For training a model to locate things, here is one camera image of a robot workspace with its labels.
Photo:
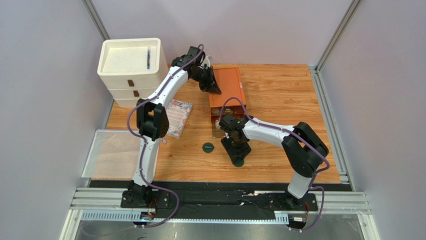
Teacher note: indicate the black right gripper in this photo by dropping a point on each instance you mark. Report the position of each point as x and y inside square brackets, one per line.
[235, 143]

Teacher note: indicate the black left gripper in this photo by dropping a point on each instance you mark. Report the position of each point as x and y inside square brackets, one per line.
[207, 86]

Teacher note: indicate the orange drawer box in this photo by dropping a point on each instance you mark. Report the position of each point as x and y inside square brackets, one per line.
[230, 83]

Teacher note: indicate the clear orange drawer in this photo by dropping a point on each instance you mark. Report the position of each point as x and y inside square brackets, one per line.
[217, 131]

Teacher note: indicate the dark green round lid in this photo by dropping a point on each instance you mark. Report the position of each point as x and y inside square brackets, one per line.
[208, 147]

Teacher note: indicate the gold mirrored jar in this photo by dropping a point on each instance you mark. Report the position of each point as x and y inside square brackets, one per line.
[217, 125]

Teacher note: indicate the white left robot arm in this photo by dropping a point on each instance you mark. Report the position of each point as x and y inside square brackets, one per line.
[153, 124]

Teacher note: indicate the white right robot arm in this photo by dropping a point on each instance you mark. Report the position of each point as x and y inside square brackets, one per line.
[305, 151]

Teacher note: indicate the floral patterned booklet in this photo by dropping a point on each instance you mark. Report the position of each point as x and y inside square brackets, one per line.
[178, 113]

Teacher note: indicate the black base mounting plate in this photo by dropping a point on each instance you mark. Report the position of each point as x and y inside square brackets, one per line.
[272, 201]

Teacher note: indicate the blue pen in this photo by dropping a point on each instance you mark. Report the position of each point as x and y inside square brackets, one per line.
[148, 61]

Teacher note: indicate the white three-drawer cabinet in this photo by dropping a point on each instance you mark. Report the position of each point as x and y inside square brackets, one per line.
[123, 69]

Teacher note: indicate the clear plastic sheet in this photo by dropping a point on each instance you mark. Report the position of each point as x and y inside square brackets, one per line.
[114, 155]

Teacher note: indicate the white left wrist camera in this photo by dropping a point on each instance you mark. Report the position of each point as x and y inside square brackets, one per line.
[206, 63]

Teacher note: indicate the aluminium frame rail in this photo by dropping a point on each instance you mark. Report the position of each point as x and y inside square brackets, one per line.
[104, 204]

